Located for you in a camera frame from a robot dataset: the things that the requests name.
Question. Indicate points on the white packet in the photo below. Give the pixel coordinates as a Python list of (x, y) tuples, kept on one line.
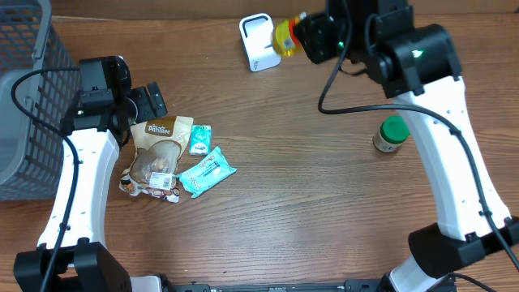
[(159, 144)]

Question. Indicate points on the teal tissue packet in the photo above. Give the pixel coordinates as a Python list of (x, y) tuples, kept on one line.
[(201, 140)]

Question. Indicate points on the white barcode scanner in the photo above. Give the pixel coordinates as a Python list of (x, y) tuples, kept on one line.
[(256, 31)]

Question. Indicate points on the grey plastic mesh basket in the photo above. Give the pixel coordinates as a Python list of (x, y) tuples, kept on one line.
[(38, 75)]

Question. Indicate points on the yellow oil bottle silver cap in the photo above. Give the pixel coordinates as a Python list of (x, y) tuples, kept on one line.
[(284, 41)]

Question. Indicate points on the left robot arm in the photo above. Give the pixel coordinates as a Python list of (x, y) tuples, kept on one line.
[(71, 254)]

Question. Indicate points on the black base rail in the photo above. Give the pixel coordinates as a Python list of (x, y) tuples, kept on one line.
[(263, 288)]

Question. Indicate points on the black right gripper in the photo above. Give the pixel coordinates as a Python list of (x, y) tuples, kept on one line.
[(316, 43)]

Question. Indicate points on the green lid jar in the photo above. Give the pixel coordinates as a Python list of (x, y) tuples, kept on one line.
[(391, 134)]

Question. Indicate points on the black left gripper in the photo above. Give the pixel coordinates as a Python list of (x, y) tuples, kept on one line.
[(147, 101)]

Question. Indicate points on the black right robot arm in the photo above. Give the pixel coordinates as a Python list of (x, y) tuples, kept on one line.
[(420, 73)]

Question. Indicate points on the teal white box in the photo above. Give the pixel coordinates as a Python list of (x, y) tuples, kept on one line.
[(213, 169)]

